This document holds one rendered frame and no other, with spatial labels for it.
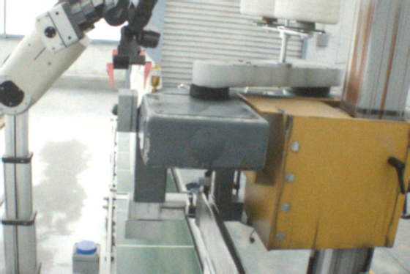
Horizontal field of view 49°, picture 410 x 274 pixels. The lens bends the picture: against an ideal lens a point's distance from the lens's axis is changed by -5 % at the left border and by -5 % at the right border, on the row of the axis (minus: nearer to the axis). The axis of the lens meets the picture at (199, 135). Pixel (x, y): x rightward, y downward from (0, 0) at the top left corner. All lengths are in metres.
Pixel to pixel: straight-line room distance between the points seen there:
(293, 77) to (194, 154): 0.41
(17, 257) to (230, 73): 1.26
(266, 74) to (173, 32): 7.51
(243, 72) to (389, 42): 0.34
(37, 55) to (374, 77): 1.04
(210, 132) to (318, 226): 0.37
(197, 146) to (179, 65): 7.82
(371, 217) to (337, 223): 0.09
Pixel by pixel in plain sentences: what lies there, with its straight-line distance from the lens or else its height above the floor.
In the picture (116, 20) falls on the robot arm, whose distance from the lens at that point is 1.43.
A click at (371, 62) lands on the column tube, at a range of 1.10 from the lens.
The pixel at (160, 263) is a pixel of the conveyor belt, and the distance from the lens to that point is 2.24.
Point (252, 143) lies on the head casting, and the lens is 0.90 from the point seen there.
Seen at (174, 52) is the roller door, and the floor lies 0.77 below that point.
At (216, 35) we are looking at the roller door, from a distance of 8.73.
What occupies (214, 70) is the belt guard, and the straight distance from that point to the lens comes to 1.03.
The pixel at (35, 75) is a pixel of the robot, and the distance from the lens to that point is 1.63.
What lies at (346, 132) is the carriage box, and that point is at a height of 1.31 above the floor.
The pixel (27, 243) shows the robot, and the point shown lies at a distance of 1.96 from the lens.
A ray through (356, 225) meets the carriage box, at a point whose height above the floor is 1.09.
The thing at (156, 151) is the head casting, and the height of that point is 1.27.
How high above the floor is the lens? 1.52
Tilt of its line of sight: 15 degrees down
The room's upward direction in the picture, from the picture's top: 5 degrees clockwise
